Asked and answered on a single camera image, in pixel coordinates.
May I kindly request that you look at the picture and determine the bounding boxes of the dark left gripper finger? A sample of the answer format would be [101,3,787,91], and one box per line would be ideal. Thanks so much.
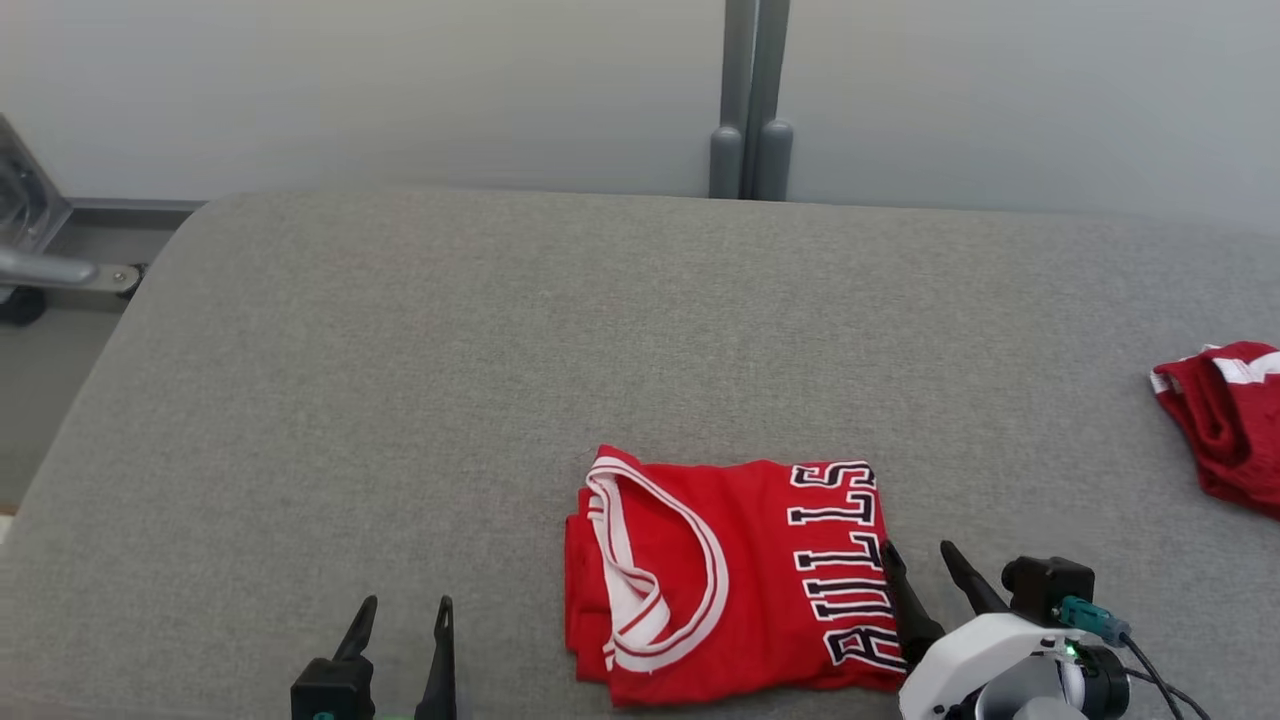
[335,595,380,664]
[414,595,459,720]

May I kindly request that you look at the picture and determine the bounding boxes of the black cable teal plug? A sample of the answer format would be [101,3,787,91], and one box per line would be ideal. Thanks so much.
[1058,596,1217,720]

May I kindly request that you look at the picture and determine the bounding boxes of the grey metal wheeled frame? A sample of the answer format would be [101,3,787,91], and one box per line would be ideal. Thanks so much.
[0,113,149,327]

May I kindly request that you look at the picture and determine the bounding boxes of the red basketball jersey white trim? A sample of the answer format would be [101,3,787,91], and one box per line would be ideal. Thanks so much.
[563,445,910,709]

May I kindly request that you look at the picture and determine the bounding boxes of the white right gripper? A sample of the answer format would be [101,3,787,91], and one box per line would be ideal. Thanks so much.
[880,540,1083,720]

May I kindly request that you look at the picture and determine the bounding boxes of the red shorts white stripes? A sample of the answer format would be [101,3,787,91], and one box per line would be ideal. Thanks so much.
[1150,341,1280,520]

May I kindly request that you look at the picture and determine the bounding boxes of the grey metal post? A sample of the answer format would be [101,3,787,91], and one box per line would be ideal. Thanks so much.
[708,0,796,201]

